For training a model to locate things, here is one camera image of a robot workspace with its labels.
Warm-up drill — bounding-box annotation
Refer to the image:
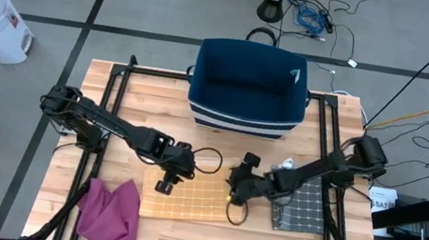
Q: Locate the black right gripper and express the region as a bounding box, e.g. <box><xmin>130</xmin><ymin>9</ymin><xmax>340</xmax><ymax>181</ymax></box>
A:
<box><xmin>223</xmin><ymin>163</ymin><xmax>278</xmax><ymax>210</ymax></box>

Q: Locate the orange checked kitchen towel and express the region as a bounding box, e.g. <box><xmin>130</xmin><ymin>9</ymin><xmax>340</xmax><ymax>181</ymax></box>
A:
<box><xmin>137</xmin><ymin>146</ymin><xmax>244</xmax><ymax>232</ymax></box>

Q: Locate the grey checked kitchen towel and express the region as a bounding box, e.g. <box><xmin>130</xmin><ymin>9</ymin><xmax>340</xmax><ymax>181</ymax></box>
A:
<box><xmin>268</xmin><ymin>169</ymin><xmax>334</xmax><ymax>238</ymax></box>

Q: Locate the navy white striped fabric basket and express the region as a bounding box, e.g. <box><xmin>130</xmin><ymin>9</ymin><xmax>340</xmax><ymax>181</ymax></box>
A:
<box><xmin>178</xmin><ymin>32</ymin><xmax>319</xmax><ymax>146</ymax></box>

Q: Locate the purple cloth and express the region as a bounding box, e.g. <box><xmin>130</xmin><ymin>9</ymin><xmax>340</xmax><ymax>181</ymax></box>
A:
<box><xmin>72</xmin><ymin>172</ymin><xmax>147</xmax><ymax>240</ymax></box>

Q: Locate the white paper tag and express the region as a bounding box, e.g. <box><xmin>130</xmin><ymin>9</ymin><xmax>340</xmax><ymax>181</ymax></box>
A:
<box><xmin>281</xmin><ymin>157</ymin><xmax>297</xmax><ymax>172</ymax></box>

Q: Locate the white paper sign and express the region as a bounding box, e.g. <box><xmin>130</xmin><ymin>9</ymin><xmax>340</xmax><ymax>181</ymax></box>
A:
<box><xmin>361</xmin><ymin>185</ymin><xmax>401</xmax><ymax>239</ymax></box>

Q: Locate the black power strip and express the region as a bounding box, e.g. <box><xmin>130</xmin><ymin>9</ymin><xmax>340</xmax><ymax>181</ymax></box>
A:
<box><xmin>316</xmin><ymin>10</ymin><xmax>337</xmax><ymax>35</ymax></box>

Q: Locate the thin black pole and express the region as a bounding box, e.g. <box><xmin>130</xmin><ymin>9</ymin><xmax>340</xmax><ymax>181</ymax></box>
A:
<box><xmin>364</xmin><ymin>0</ymin><xmax>429</xmax><ymax>138</ymax></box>

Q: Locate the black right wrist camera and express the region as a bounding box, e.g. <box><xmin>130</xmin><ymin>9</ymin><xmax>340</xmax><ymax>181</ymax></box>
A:
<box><xmin>241</xmin><ymin>151</ymin><xmax>263</xmax><ymax>173</ymax></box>

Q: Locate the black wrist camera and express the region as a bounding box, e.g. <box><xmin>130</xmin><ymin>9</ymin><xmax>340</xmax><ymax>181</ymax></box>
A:
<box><xmin>241</xmin><ymin>151</ymin><xmax>263</xmax><ymax>173</ymax></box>
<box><xmin>154</xmin><ymin>170</ymin><xmax>177</xmax><ymax>197</ymax></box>

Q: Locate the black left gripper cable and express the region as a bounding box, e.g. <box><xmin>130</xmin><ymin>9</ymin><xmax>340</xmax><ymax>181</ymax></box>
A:
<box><xmin>188</xmin><ymin>145</ymin><xmax>225</xmax><ymax>177</ymax></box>

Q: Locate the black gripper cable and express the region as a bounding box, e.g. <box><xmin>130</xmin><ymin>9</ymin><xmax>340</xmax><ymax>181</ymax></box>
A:
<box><xmin>223</xmin><ymin>200</ymin><xmax>250</xmax><ymax>228</ymax></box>
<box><xmin>188</xmin><ymin>145</ymin><xmax>225</xmax><ymax>177</ymax></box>

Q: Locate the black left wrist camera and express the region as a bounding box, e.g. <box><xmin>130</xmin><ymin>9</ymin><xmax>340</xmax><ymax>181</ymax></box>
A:
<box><xmin>154</xmin><ymin>170</ymin><xmax>177</xmax><ymax>197</ymax></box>

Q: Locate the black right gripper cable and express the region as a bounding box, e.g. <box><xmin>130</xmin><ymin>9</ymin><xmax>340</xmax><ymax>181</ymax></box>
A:
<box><xmin>223</xmin><ymin>200</ymin><xmax>250</xmax><ymax>228</ymax></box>

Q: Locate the black table frame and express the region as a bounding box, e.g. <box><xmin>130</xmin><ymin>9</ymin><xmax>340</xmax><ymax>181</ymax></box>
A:
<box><xmin>25</xmin><ymin>43</ymin><xmax>406</xmax><ymax>240</ymax></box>

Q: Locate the black coiled cable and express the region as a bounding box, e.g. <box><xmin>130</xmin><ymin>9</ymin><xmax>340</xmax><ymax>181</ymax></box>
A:
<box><xmin>245</xmin><ymin>24</ymin><xmax>280</xmax><ymax>48</ymax></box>

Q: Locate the blue cable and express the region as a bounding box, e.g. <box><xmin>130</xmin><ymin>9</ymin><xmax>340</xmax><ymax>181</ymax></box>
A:
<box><xmin>293</xmin><ymin>5</ymin><xmax>328</xmax><ymax>38</ymax></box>

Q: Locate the yellow cable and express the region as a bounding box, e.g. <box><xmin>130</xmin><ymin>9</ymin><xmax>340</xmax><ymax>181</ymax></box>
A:
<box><xmin>366</xmin><ymin>77</ymin><xmax>429</xmax><ymax>140</ymax></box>

